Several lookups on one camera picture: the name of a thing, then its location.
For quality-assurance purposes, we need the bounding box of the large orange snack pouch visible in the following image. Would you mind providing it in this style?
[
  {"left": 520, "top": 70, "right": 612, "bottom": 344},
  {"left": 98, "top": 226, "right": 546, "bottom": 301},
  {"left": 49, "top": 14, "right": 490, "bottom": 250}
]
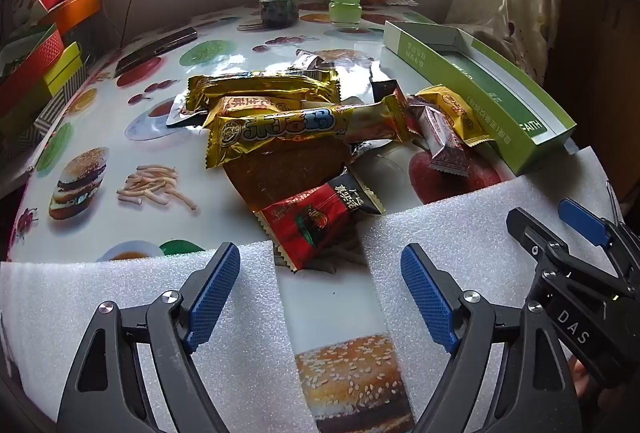
[{"left": 167, "top": 90, "right": 351, "bottom": 214}]

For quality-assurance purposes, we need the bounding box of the clear jar white lid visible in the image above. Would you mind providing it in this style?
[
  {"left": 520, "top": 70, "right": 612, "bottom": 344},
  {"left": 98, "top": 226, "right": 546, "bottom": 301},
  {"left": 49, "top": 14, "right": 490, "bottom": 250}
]
[{"left": 257, "top": 0, "right": 301, "bottom": 29}]

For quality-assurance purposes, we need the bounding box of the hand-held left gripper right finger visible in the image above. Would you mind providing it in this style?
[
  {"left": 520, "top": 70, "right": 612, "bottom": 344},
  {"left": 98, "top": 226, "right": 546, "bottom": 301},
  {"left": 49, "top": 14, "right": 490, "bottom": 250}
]
[{"left": 400, "top": 242, "right": 586, "bottom": 433}]

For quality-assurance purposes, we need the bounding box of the gold snack bar blue print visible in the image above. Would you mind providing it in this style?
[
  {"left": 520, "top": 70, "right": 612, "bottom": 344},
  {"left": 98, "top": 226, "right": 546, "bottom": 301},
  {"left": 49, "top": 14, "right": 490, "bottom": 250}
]
[{"left": 206, "top": 96, "right": 413, "bottom": 170}]

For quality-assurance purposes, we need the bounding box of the small red snack packet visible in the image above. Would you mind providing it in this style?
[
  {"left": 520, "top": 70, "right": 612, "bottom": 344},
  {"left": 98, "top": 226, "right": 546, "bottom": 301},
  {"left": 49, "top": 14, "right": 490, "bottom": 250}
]
[{"left": 392, "top": 86, "right": 426, "bottom": 136}]

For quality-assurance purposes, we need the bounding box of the yellow green box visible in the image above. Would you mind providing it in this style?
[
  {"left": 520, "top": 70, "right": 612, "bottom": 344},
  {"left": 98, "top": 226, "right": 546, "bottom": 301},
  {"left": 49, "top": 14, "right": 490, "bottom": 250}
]
[{"left": 42, "top": 42, "right": 83, "bottom": 96}]

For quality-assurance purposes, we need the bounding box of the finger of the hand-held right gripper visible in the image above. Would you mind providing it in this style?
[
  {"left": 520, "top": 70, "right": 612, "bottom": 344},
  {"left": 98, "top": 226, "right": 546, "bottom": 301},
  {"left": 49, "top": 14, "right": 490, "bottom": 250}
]
[
  {"left": 557, "top": 198, "right": 640, "bottom": 276},
  {"left": 506, "top": 207, "right": 576, "bottom": 271}
]

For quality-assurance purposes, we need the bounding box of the red textured box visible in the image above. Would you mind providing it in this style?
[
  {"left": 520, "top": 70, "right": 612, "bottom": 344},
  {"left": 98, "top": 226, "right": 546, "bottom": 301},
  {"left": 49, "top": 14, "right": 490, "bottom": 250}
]
[{"left": 0, "top": 26, "right": 66, "bottom": 114}]

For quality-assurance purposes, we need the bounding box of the green white cardboard box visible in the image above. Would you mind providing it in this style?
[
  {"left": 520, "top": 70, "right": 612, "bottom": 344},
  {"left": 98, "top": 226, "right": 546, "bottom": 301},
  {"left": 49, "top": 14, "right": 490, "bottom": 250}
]
[{"left": 382, "top": 20, "right": 576, "bottom": 176}]

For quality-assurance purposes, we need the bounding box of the yellow snack packet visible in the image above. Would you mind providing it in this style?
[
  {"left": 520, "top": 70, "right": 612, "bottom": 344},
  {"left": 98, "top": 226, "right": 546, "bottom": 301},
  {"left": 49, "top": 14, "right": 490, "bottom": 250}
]
[
  {"left": 220, "top": 94, "right": 306, "bottom": 116},
  {"left": 416, "top": 84, "right": 493, "bottom": 148}
]

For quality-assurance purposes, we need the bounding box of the dark smartphone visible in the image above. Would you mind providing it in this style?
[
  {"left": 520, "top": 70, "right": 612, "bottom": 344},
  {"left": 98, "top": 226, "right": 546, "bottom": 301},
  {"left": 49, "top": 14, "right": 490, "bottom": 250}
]
[{"left": 115, "top": 27, "right": 198, "bottom": 75}]

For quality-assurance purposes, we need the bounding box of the green glass jar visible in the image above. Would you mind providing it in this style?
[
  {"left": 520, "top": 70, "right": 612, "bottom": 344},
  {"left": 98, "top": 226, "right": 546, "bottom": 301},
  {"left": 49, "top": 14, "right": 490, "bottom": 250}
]
[{"left": 328, "top": 0, "right": 362, "bottom": 26}]

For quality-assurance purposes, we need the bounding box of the person's right hand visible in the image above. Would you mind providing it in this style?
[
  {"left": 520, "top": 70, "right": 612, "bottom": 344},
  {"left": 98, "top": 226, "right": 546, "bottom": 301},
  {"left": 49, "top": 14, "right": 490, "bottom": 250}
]
[{"left": 572, "top": 355, "right": 621, "bottom": 414}]

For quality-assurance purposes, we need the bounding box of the plain gold snack bar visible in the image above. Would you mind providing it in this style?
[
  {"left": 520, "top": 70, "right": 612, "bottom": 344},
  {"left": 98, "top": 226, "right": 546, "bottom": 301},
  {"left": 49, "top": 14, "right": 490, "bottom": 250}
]
[{"left": 186, "top": 69, "right": 343, "bottom": 114}]

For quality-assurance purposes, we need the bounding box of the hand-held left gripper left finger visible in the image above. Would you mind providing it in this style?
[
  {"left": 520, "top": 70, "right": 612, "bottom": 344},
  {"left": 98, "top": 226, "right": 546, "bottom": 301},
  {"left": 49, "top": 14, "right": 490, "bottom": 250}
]
[{"left": 56, "top": 241, "right": 241, "bottom": 433}]

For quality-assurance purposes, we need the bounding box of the orange box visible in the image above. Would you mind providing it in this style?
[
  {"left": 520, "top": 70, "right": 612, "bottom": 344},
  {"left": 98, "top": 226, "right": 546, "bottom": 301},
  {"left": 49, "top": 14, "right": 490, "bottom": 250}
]
[{"left": 47, "top": 0, "right": 103, "bottom": 34}]

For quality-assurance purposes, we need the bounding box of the black white patterned box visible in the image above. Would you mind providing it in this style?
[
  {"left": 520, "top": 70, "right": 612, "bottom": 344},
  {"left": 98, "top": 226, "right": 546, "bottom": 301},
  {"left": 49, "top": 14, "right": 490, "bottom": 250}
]
[{"left": 0, "top": 83, "right": 71, "bottom": 154}]

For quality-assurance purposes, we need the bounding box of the red black snack packet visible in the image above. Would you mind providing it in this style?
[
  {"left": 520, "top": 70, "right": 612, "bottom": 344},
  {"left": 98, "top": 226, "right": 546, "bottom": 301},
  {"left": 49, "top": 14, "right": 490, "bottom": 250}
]
[{"left": 257, "top": 172, "right": 387, "bottom": 273}]

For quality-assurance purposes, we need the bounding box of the white foam sheet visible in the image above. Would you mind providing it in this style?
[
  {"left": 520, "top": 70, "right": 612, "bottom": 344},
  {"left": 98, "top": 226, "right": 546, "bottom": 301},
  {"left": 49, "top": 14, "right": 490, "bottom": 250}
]
[
  {"left": 357, "top": 146, "right": 626, "bottom": 433},
  {"left": 0, "top": 240, "right": 311, "bottom": 433}
]

